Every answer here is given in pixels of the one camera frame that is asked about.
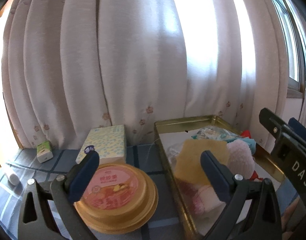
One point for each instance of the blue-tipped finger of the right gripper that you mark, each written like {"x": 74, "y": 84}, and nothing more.
{"x": 298, "y": 128}

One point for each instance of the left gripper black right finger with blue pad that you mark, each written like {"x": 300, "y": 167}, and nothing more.
{"x": 263, "y": 220}

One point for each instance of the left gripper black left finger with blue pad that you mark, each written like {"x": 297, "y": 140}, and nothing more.
{"x": 36, "y": 220}

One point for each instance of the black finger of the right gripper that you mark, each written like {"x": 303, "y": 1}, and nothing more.
{"x": 289, "y": 152}

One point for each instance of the teal cloth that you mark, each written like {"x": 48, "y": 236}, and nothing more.
{"x": 228, "y": 139}

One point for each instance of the pink white towel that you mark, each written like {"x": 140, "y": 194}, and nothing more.
{"x": 201, "y": 200}

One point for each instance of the red embroidered pouch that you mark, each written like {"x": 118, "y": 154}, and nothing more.
{"x": 254, "y": 174}

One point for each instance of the white fluffy plush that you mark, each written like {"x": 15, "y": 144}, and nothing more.
{"x": 240, "y": 159}

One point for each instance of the yellow sponge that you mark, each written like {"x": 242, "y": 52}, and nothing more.
{"x": 188, "y": 166}

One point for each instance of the cotton swab plastic bag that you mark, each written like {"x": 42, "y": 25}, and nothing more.
{"x": 213, "y": 133}

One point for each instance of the clear bag of cotton balls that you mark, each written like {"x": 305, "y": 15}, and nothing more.
{"x": 173, "y": 151}

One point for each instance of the person's hand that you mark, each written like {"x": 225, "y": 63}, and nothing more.
{"x": 293, "y": 214}

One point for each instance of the gold metal tray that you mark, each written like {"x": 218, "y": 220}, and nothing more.
{"x": 168, "y": 133}

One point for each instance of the white gauze roll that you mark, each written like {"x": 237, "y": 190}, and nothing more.
{"x": 12, "y": 176}

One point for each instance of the green tissue packet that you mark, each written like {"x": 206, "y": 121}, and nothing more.
{"x": 44, "y": 152}

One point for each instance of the round gold pink food container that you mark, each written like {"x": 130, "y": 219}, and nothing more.
{"x": 120, "y": 198}

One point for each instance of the yellow blue tissue box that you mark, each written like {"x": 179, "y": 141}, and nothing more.
{"x": 109, "y": 142}

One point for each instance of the white floral curtain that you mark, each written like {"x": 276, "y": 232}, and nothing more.
{"x": 72, "y": 65}

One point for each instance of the window frame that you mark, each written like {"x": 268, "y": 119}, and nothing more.
{"x": 295, "y": 40}

